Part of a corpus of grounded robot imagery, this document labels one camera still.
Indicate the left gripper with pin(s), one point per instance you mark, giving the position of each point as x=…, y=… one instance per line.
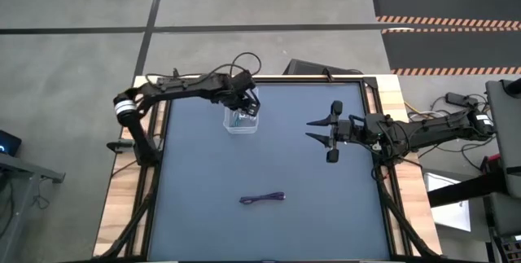
x=249, y=102

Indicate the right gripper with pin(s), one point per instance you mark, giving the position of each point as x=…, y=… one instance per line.
x=348, y=130

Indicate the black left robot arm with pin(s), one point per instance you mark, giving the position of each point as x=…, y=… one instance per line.
x=179, y=88

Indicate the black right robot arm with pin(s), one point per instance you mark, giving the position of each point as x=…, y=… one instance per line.
x=439, y=126

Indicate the clear plastic bin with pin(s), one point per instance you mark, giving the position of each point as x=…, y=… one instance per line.
x=240, y=129

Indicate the black equipment case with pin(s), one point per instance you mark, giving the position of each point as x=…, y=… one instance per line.
x=317, y=68

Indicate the blue-grey table mat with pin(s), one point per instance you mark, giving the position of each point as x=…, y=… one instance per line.
x=285, y=181

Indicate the black power strip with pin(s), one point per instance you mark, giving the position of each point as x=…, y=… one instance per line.
x=462, y=99

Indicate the white board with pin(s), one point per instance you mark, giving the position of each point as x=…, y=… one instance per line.
x=447, y=214

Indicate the black hazard-striped floor mat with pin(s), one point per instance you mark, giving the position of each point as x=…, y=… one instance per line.
x=443, y=2
x=452, y=49

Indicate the black beam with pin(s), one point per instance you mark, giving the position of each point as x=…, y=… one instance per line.
x=464, y=189

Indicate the grey metal cabinet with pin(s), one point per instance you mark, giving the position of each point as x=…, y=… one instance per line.
x=506, y=153

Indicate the grey metal desk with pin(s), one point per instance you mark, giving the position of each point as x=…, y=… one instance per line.
x=24, y=169

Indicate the black device with blue light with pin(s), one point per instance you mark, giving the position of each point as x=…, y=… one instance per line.
x=8, y=143

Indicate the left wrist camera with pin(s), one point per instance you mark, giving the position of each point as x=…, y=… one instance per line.
x=243, y=80

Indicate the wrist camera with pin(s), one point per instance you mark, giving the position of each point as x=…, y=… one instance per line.
x=243, y=80
x=375, y=124

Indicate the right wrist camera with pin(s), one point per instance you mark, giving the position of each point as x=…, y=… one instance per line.
x=375, y=124

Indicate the black clamp mount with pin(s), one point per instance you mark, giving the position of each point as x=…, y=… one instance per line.
x=120, y=145

